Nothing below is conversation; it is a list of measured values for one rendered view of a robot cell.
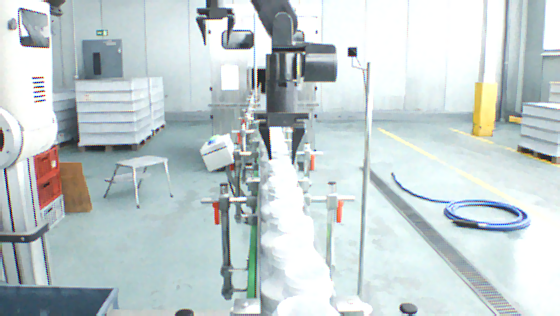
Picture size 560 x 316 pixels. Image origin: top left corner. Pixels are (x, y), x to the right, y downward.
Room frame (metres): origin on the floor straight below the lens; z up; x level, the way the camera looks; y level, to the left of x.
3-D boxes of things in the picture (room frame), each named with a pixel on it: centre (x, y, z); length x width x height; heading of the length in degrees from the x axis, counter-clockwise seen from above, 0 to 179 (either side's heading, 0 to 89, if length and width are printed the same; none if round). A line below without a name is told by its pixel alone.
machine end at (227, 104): (6.24, 0.24, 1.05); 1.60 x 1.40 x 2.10; 3
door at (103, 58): (10.76, 4.45, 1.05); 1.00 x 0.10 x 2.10; 93
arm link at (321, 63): (0.80, -0.04, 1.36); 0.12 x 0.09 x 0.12; 93
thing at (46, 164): (3.36, 2.17, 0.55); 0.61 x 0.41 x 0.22; 5
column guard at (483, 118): (8.69, -4.25, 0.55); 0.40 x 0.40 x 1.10; 3
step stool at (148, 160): (4.30, 1.50, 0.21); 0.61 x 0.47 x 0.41; 56
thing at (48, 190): (3.35, 2.17, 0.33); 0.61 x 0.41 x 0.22; 5
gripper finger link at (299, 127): (0.79, -0.01, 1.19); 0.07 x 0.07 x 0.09; 2
